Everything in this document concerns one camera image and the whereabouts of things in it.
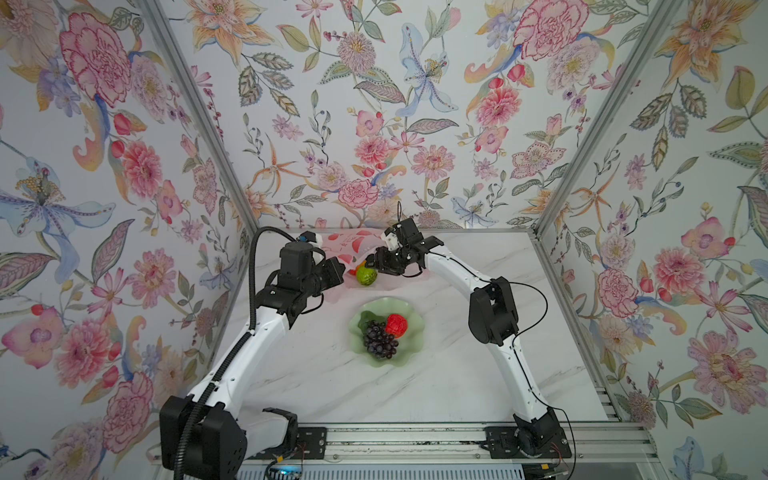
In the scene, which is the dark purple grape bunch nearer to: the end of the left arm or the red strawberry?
the red strawberry

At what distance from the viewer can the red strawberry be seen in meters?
0.90

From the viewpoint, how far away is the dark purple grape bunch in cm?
86
